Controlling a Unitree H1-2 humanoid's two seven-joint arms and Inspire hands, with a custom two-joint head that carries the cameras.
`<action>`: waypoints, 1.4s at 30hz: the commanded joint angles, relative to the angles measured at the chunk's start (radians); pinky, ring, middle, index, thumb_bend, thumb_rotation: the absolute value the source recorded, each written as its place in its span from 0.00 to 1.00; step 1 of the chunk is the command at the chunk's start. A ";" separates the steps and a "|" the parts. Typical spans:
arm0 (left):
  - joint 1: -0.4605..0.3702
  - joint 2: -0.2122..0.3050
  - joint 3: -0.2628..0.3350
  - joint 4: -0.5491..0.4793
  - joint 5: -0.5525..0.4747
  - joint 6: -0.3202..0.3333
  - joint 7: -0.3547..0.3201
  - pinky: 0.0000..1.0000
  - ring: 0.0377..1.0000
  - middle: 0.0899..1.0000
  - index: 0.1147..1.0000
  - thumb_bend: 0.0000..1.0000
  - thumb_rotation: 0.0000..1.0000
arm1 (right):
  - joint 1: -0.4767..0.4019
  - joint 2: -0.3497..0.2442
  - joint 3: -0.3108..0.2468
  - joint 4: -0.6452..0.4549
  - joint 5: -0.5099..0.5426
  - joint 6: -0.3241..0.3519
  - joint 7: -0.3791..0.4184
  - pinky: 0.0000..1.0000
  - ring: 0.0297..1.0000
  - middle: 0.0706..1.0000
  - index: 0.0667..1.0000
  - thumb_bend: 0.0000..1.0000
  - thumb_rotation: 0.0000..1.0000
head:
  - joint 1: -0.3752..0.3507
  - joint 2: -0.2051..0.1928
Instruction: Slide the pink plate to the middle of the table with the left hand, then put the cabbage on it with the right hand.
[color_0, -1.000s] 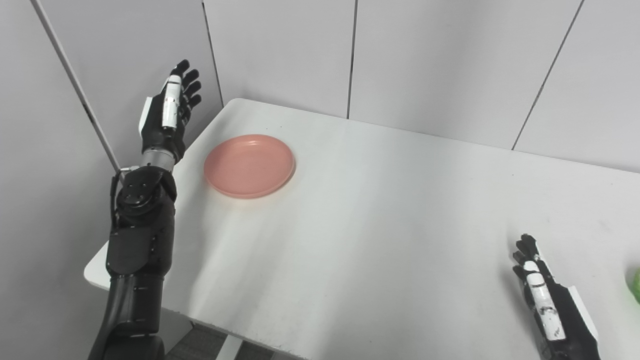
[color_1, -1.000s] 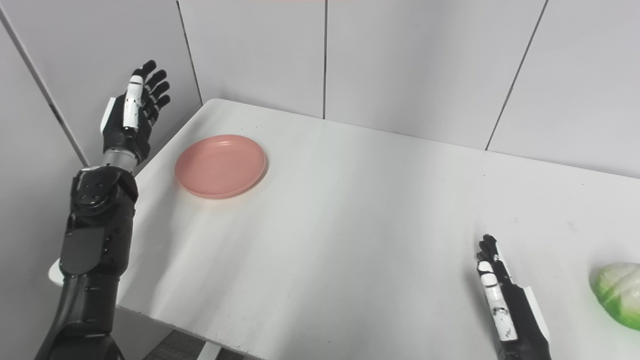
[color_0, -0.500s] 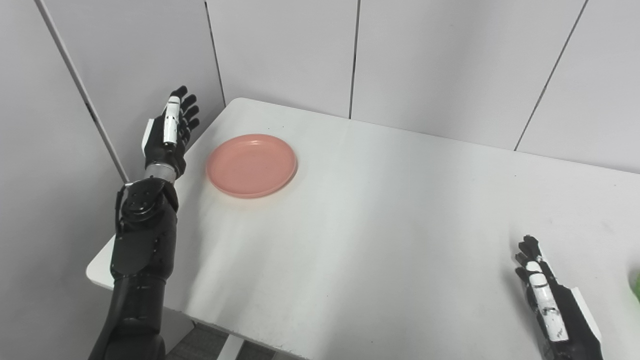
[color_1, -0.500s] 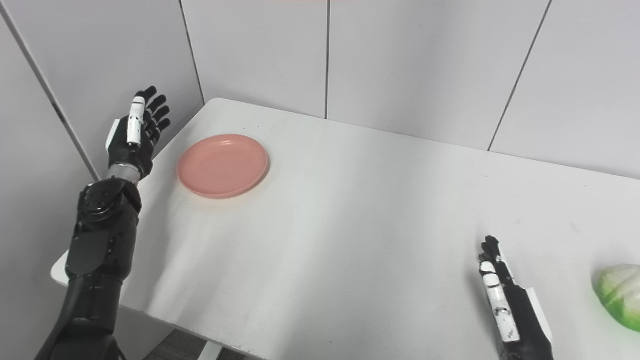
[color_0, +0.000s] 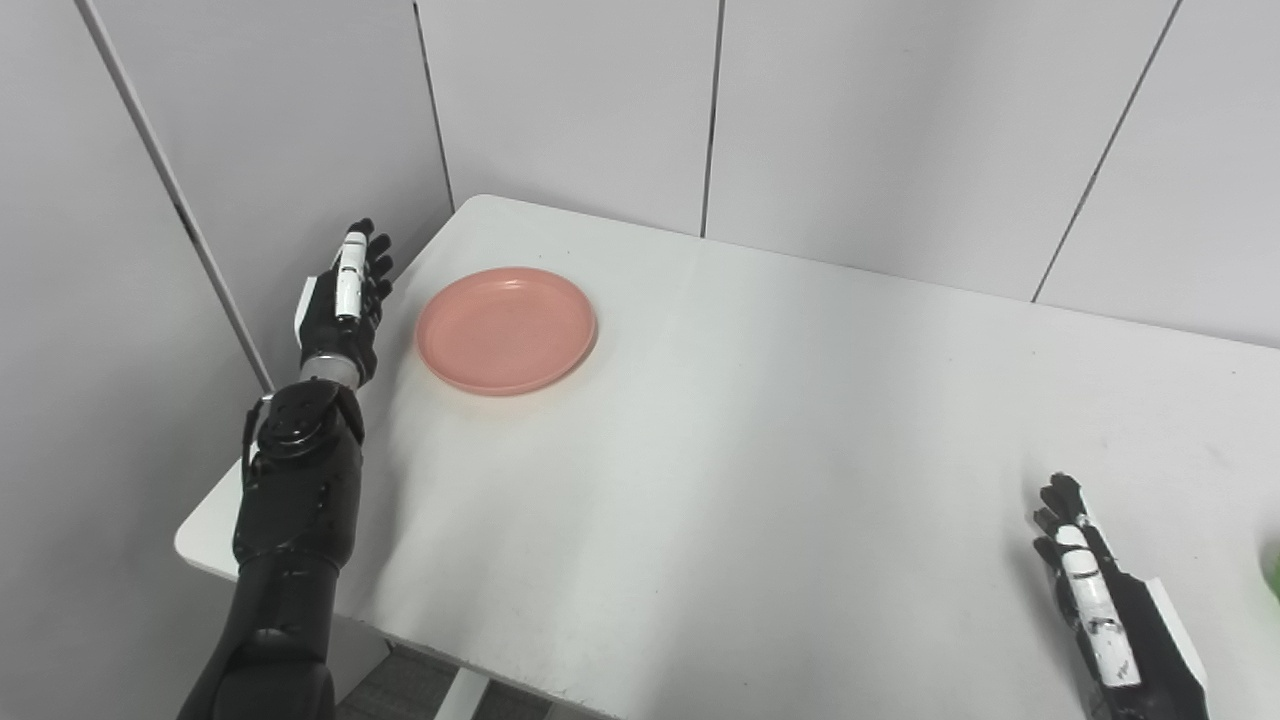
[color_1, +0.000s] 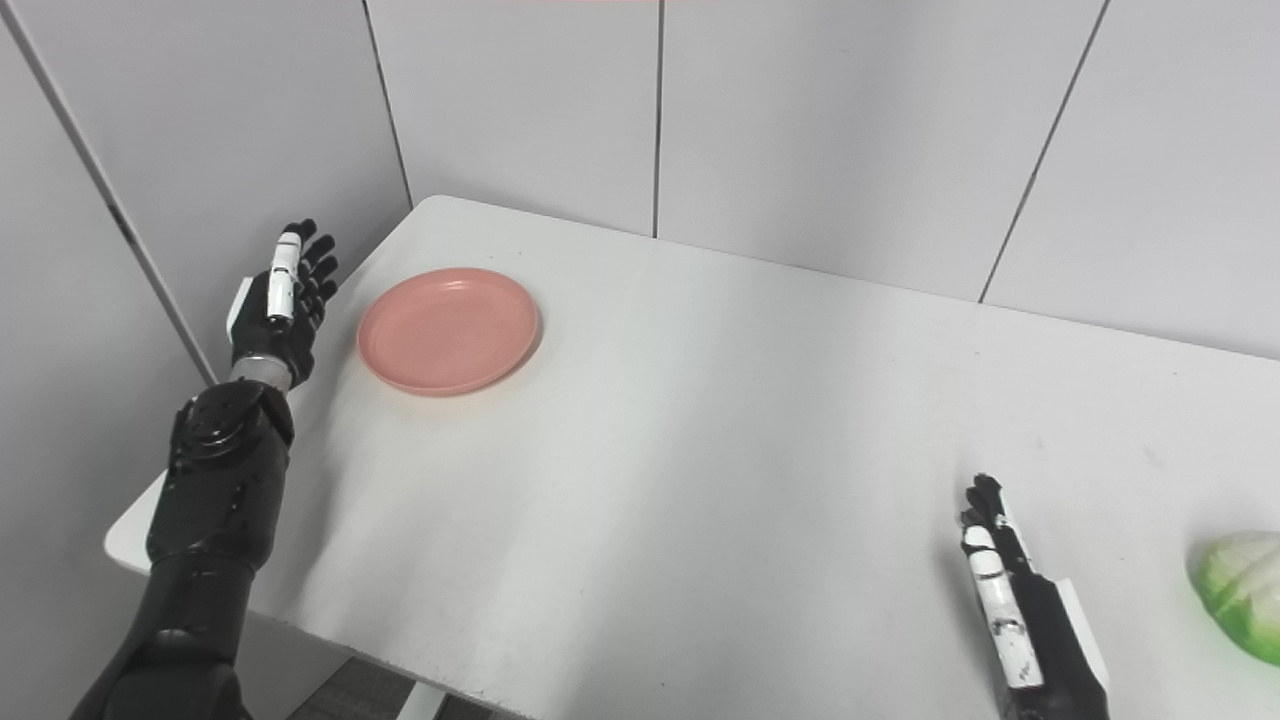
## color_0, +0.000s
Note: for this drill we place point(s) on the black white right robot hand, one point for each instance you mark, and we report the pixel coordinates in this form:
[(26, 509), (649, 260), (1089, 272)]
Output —
[(1135, 640)]

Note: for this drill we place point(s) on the green white toy cabbage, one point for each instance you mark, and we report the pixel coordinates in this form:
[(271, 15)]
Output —
[(1273, 572)]

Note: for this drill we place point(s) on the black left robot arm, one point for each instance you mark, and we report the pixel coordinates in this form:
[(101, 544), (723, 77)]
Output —
[(290, 530)]

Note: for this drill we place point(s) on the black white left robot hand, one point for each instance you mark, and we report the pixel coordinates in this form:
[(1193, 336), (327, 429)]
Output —
[(335, 335)]

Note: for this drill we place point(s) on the white table leg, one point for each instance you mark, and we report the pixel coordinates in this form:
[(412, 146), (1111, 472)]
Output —
[(458, 697)]

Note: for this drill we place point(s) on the pink round plate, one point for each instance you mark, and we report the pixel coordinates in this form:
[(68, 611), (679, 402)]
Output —
[(505, 330)]

